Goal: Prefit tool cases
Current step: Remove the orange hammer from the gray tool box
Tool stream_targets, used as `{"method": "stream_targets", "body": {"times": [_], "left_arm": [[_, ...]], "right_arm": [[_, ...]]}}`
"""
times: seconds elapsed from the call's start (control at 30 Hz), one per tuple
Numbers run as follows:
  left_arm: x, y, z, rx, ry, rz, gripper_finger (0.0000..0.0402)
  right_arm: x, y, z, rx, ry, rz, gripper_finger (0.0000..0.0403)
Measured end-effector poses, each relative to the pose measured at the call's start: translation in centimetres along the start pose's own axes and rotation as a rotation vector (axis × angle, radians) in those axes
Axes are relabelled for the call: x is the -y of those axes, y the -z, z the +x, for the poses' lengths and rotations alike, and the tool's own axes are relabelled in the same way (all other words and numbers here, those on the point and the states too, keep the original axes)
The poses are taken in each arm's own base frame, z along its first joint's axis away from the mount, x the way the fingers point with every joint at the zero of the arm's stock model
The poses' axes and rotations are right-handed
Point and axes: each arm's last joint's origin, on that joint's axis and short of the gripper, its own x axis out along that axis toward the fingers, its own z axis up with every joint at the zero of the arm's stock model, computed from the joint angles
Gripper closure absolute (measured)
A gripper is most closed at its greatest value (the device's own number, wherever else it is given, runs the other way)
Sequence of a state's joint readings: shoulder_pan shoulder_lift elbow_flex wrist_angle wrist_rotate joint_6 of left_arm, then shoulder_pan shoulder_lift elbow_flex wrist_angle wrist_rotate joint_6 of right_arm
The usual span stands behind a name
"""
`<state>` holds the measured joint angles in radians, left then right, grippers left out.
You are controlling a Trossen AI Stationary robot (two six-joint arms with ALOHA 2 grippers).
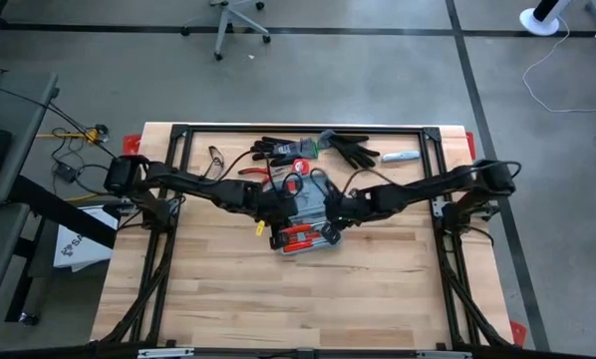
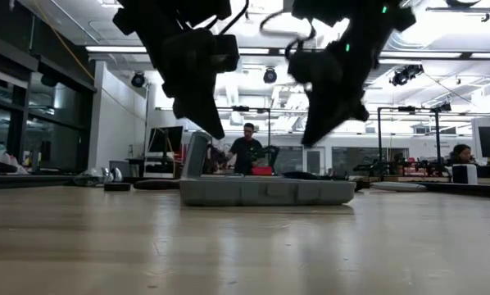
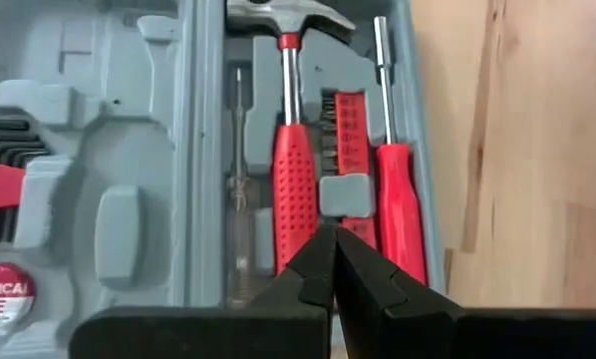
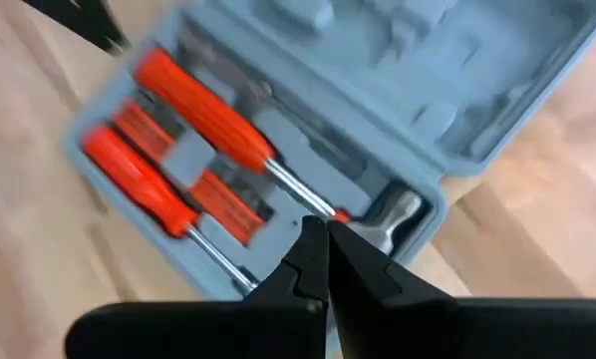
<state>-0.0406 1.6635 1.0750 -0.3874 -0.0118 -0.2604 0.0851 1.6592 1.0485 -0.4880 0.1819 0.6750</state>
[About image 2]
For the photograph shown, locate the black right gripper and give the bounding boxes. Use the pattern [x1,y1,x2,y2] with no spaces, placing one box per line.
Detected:
[301,39,371,148]

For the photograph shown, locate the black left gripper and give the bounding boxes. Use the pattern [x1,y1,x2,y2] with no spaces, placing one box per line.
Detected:
[145,27,227,141]

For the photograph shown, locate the grey plastic tool case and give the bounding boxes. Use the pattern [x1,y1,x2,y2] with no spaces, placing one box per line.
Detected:
[179,175,357,207]

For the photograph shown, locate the grey office chair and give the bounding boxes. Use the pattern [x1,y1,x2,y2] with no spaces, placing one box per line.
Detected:
[180,130,213,179]

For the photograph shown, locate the white door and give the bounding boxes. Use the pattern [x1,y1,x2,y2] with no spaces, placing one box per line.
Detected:
[303,147,326,175]

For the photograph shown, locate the plain black work glove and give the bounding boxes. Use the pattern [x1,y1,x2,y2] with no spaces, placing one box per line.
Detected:
[284,170,351,182]

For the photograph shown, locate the person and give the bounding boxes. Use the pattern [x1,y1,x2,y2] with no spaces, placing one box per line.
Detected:
[223,122,266,176]
[449,143,478,166]

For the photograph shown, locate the red parts bins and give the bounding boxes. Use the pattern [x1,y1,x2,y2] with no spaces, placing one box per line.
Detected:
[401,157,431,177]

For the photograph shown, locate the black tape roll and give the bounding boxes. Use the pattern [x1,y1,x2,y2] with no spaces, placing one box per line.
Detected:
[103,181,132,193]

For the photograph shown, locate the clear safety glasses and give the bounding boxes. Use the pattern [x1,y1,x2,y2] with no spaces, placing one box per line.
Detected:
[73,166,125,186]

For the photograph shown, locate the white box device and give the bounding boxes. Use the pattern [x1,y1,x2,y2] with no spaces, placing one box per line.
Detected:
[451,163,479,186]

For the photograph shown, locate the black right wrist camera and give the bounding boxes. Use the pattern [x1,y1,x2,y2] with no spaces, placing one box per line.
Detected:
[286,44,344,86]

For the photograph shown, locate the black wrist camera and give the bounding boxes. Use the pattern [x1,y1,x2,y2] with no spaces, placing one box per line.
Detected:
[211,34,241,75]
[286,44,344,86]

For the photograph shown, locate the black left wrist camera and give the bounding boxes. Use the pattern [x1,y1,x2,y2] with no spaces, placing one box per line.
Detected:
[211,34,241,75]

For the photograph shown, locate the black ceiling camera cluster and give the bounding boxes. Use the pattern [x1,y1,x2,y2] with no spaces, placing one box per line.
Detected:
[390,64,425,87]

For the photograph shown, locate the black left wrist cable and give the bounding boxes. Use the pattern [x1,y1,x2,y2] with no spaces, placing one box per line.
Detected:
[211,0,251,37]

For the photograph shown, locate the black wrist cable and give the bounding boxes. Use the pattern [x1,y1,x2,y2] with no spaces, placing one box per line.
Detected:
[259,9,319,62]
[211,0,251,37]

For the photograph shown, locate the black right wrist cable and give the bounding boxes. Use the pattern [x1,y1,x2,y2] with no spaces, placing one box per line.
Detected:
[259,9,319,62]

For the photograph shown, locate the yellow ceiling cable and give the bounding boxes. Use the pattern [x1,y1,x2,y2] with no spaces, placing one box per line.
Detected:
[31,0,95,81]

